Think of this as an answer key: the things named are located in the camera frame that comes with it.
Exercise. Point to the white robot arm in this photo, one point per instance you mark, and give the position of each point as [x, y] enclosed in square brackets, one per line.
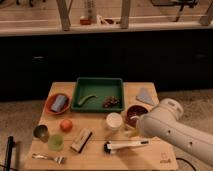
[163, 121]

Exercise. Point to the white paper cup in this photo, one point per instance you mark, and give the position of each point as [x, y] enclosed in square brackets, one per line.
[114, 121]

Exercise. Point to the green plastic cup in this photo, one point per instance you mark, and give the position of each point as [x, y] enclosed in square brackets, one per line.
[55, 142]

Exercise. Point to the metal cup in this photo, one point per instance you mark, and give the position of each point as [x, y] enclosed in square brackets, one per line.
[41, 132]

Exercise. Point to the brown grape bunch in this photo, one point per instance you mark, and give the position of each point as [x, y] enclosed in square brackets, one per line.
[110, 102]

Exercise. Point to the green chili pepper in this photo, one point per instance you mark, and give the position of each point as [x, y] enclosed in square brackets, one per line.
[85, 98]

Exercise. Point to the green plastic tray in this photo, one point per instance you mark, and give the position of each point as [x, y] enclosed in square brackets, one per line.
[102, 88]

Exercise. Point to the dark red bowl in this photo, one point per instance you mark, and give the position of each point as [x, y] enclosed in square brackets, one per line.
[133, 112]

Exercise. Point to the grey triangular cloth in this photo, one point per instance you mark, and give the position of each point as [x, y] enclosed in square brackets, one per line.
[145, 97]

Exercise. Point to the grey can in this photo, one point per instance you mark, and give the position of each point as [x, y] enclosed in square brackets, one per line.
[58, 103]

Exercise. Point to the orange fruit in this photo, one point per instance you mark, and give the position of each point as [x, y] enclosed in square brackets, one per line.
[66, 125]

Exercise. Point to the orange plastic bowl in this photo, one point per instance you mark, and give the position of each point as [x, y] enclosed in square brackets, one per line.
[50, 101]

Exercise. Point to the wooden block eraser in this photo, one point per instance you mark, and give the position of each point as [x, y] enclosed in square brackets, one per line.
[80, 141]

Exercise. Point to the red object on shelf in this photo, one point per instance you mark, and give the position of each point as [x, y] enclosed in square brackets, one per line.
[85, 21]

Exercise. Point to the white bottle on shelf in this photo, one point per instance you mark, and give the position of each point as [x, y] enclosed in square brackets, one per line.
[91, 9]

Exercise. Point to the metal fork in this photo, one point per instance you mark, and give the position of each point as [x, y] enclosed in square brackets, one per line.
[59, 159]

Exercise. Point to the white handled brush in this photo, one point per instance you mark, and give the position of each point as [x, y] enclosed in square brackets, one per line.
[111, 148]

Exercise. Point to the black stand post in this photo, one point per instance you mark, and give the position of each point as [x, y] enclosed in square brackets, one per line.
[8, 156]

